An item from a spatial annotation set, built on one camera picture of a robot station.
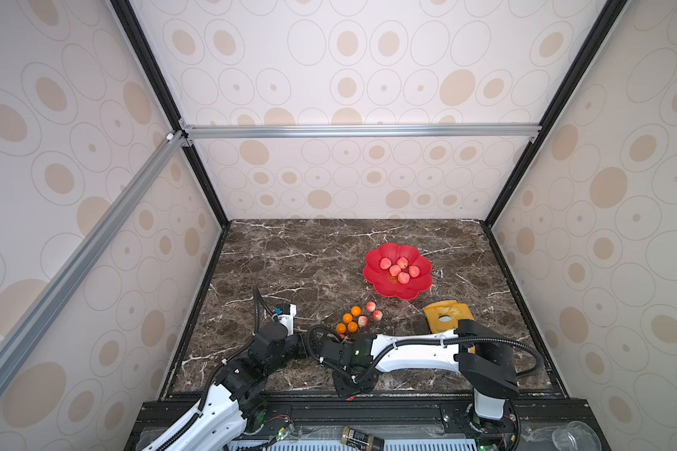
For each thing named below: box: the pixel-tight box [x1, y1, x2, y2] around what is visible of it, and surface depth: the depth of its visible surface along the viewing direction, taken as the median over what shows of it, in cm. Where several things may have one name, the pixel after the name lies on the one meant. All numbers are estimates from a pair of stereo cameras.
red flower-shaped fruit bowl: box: [362, 242, 433, 301], surface depth 105 cm
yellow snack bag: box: [423, 299, 475, 334], surface depth 94 cm
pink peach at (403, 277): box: [396, 271, 411, 285], surface depth 102 cm
